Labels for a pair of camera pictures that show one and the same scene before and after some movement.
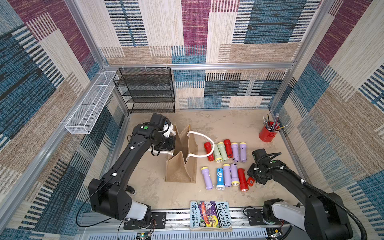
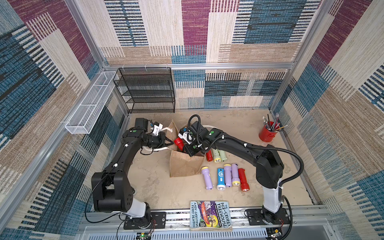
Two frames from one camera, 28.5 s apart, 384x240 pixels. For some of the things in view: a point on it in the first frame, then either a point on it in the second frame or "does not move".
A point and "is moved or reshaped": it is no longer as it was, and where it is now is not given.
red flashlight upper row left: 208,147 does not move
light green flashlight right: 222,151 does not move
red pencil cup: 267,134 does not move
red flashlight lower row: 244,185 does not move
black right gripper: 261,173 to 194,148
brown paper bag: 182,167 is moved or reshaped
